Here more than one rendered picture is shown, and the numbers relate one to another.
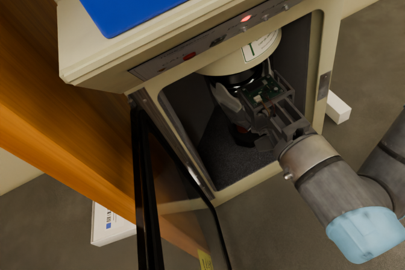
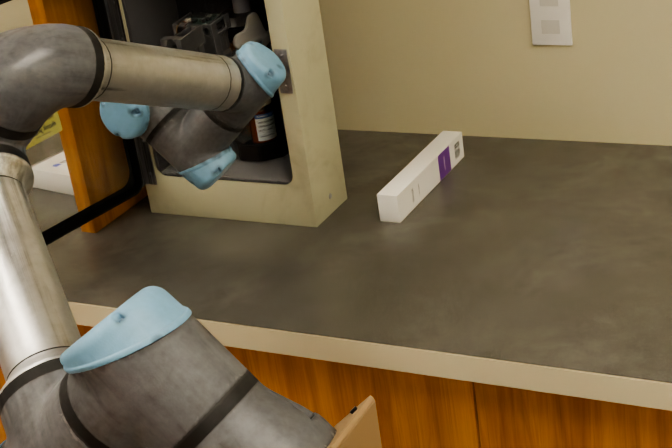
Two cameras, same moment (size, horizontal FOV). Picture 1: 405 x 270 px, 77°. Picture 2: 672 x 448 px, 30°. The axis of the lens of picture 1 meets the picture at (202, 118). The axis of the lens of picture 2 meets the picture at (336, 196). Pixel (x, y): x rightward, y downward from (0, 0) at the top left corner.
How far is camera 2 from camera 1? 176 cm
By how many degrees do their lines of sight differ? 38
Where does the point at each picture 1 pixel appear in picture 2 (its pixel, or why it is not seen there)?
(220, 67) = not seen: outside the picture
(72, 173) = not seen: outside the picture
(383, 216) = not seen: hidden behind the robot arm
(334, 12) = not seen: outside the picture
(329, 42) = (272, 6)
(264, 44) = not seen: outside the picture
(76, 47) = not seen: outside the picture
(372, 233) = not seen: hidden behind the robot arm
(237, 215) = (161, 226)
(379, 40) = (615, 184)
